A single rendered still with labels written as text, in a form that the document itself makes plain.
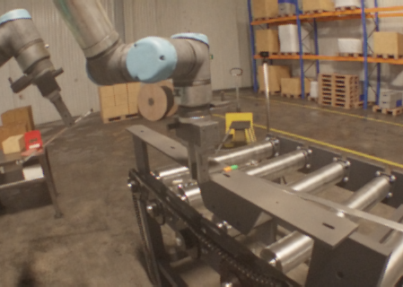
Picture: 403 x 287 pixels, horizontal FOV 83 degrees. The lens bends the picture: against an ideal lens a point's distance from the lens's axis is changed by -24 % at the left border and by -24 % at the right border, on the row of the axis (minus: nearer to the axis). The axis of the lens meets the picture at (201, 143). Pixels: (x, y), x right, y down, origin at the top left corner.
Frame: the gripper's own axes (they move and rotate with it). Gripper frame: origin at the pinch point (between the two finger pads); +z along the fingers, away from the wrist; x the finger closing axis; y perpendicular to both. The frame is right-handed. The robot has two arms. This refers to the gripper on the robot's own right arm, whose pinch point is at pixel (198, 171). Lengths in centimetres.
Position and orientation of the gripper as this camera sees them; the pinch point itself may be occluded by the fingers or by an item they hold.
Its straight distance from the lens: 73.5
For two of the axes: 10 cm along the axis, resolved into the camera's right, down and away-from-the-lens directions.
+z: 0.7, 9.6, 2.8
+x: 5.1, 2.1, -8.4
